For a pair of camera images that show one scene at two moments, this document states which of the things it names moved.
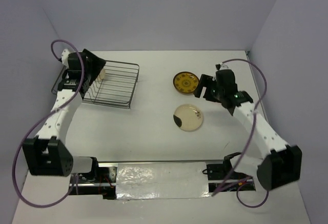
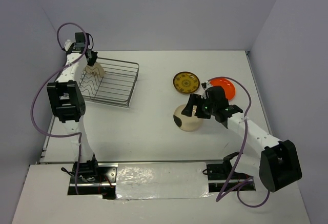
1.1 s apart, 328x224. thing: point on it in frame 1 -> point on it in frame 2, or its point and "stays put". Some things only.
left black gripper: x=97 y=64 -> x=93 y=59
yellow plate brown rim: x=185 y=83 stays put
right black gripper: x=206 y=81 -> x=193 y=99
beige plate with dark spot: x=188 y=117 stays put
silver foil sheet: x=162 y=180 stays put
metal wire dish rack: x=116 y=87 stays put
